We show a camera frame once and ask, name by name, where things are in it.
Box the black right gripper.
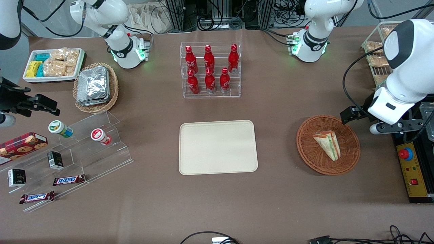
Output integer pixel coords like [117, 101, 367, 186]
[0, 77, 61, 117]

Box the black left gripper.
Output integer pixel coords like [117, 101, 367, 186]
[340, 95, 377, 125]

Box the triangular sandwich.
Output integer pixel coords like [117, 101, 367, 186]
[312, 130, 341, 162]

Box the white rectangular snack tray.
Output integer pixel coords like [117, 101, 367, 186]
[22, 48, 85, 84]

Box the brown round wicker basket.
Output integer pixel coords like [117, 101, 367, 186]
[296, 115, 361, 176]

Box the tan oval wicker basket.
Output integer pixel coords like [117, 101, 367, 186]
[73, 62, 119, 114]

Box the beige plastic tray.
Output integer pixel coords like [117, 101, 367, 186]
[179, 120, 258, 176]

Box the green lid yogurt cup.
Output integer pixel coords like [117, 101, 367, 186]
[48, 120, 74, 138]

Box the yellow snack packet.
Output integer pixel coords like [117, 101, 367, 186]
[26, 61, 43, 78]

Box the red tartan cookie box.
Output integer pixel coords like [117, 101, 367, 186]
[0, 132, 48, 166]

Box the silver foil packet stack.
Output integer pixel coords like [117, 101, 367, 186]
[76, 66, 111, 106]

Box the small black carton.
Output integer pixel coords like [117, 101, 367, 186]
[47, 151, 64, 170]
[7, 168, 27, 188]

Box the red lid yogurt cup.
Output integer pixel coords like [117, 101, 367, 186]
[90, 128, 112, 146]

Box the red emergency stop button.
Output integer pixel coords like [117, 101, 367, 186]
[398, 147, 414, 162]

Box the clear metal pan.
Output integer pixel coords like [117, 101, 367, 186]
[418, 101, 434, 142]

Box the clear acrylic step display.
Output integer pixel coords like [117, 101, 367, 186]
[0, 110, 134, 213]

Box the Snickers chocolate bar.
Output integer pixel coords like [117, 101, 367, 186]
[19, 190, 56, 205]
[52, 174, 86, 187]

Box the yellow control panel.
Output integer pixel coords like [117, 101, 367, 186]
[396, 141, 430, 198]

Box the black countertop appliance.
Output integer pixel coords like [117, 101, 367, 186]
[391, 94, 434, 204]

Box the red cola bottle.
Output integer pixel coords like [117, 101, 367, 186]
[204, 67, 217, 94]
[219, 67, 231, 94]
[187, 69, 200, 95]
[228, 44, 239, 74]
[204, 44, 216, 73]
[185, 45, 199, 74]

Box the beige cloth bag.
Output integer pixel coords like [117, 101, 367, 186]
[128, 2, 174, 35]

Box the clear acrylic bottle rack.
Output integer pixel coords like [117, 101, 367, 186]
[180, 41, 242, 99]

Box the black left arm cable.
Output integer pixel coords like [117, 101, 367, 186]
[342, 45, 384, 115]

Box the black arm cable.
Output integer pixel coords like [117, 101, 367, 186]
[342, 45, 384, 115]
[21, 0, 86, 38]

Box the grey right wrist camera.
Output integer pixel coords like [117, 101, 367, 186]
[0, 113, 16, 127]

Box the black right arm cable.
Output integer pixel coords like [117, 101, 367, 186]
[21, 0, 86, 38]

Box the white wire shelf rack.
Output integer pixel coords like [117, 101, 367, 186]
[361, 21, 401, 91]

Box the black cable bundle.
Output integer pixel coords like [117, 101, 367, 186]
[331, 225, 434, 244]

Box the aluminium frame post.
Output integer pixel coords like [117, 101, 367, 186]
[165, 0, 185, 33]
[257, 0, 276, 29]

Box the black looped cable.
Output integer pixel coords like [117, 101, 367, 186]
[179, 231, 240, 244]

